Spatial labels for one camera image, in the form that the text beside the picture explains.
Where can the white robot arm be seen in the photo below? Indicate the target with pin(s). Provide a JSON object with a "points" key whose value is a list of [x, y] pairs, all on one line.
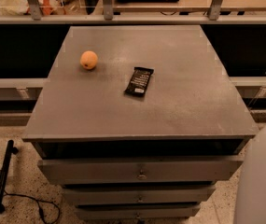
{"points": [[250, 205]]}

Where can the black snack bar wrapper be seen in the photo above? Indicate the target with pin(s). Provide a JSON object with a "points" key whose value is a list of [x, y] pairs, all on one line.
{"points": [[139, 81]]}

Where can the grey drawer cabinet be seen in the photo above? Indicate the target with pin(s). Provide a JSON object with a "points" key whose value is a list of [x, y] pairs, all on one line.
{"points": [[138, 122]]}

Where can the orange fruit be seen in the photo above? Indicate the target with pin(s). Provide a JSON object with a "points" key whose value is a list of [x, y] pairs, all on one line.
{"points": [[88, 60]]}

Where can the top grey drawer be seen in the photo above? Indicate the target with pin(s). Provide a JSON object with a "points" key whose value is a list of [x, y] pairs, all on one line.
{"points": [[140, 170]]}

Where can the grey drawer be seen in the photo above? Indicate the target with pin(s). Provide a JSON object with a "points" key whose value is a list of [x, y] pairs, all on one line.
{"points": [[137, 211], [139, 194], [140, 170]]}

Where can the middle grey drawer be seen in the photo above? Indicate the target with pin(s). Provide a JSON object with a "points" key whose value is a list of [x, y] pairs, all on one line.
{"points": [[139, 194]]}

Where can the bottom grey drawer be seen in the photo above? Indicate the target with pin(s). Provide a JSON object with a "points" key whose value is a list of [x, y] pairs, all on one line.
{"points": [[137, 211]]}

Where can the black stand leg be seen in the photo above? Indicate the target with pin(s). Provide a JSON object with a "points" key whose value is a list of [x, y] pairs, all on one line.
{"points": [[4, 170]]}

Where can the grey metal rail frame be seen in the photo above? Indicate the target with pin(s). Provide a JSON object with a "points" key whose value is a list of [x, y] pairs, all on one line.
{"points": [[116, 12]]}

